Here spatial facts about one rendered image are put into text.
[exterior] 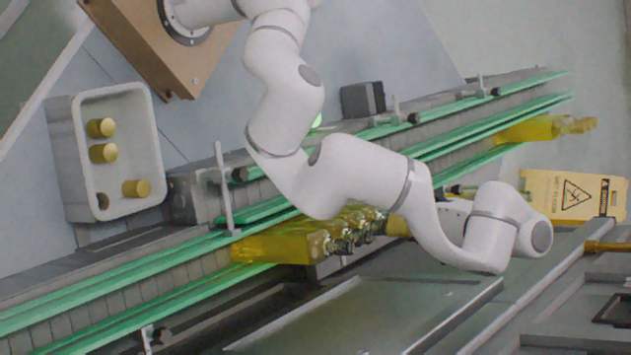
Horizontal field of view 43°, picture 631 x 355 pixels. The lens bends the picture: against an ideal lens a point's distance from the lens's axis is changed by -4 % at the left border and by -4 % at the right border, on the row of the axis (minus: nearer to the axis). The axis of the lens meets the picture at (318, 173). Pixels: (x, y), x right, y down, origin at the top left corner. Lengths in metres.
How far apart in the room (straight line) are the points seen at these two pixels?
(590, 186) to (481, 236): 3.62
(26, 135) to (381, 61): 1.13
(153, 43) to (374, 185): 0.57
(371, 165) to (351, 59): 1.04
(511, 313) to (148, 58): 0.80
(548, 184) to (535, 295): 3.36
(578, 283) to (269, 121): 0.71
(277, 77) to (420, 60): 1.35
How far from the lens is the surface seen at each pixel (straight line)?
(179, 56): 1.58
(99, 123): 1.48
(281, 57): 1.17
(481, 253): 1.23
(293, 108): 1.16
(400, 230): 1.50
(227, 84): 1.79
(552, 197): 4.83
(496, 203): 1.24
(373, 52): 2.25
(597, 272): 1.64
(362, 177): 1.14
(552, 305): 1.50
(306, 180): 1.17
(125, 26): 1.52
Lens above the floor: 1.97
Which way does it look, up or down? 37 degrees down
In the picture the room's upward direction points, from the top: 88 degrees clockwise
